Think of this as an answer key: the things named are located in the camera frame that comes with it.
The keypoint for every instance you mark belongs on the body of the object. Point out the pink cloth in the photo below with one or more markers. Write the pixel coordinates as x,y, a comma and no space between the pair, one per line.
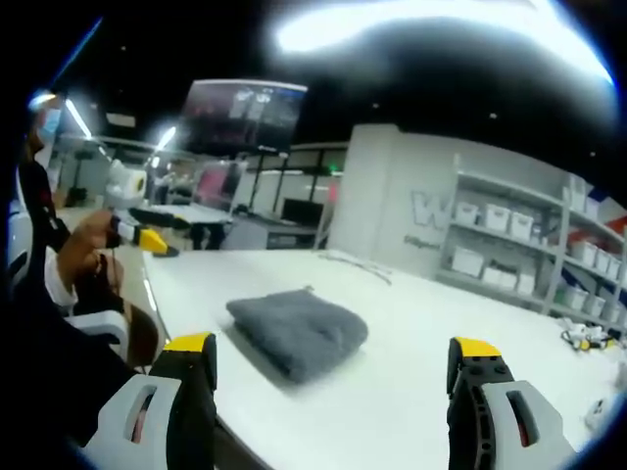
218,183

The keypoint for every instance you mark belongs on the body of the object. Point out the black monitor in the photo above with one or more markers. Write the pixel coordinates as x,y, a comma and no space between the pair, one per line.
303,210

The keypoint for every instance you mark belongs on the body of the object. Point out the large dark wall screen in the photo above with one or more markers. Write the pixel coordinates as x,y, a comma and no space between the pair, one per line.
240,115

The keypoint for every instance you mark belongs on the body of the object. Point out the person's head with mask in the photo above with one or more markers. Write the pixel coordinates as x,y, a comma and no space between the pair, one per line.
46,125

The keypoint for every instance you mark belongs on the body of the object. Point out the brown object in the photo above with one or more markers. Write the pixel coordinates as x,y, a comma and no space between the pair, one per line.
142,333

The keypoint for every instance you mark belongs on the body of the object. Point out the grey towel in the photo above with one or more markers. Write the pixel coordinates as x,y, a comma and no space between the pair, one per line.
299,330

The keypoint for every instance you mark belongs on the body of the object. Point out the grey metal shelving unit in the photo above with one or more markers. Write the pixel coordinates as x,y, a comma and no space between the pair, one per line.
558,230

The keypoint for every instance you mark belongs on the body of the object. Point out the grey background work table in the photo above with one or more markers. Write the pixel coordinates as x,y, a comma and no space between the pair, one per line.
196,215

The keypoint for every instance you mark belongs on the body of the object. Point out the group of white storage boxes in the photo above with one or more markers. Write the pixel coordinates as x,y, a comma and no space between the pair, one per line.
499,218

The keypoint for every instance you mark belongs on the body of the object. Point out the small yellow white object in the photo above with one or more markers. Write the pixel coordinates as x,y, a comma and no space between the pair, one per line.
590,338

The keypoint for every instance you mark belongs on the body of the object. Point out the person's left hand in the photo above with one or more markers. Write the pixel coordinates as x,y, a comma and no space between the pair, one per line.
85,245

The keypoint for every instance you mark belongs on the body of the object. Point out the ceiling light strip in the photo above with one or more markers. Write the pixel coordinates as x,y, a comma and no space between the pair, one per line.
78,117
165,138

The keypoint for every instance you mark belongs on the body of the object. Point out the person's dark clothed body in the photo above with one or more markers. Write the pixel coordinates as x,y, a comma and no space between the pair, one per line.
41,210

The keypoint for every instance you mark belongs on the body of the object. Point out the large bright ceiling light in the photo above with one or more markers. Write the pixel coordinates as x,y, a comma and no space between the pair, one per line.
441,19

